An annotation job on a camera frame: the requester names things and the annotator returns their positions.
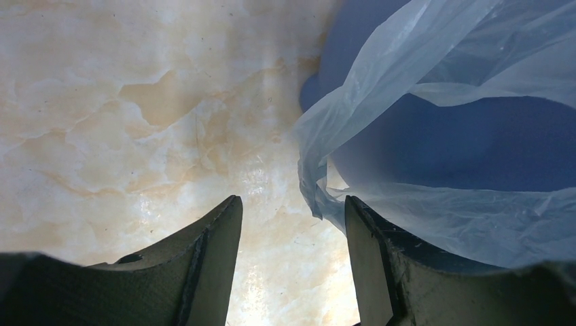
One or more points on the translucent blue trash bag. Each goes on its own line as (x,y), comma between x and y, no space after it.
(376,52)

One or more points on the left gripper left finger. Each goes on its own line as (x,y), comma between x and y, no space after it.
(183,279)

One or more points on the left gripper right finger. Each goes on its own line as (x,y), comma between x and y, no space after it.
(401,279)

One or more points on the blue plastic trash bin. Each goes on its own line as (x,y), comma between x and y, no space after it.
(507,123)

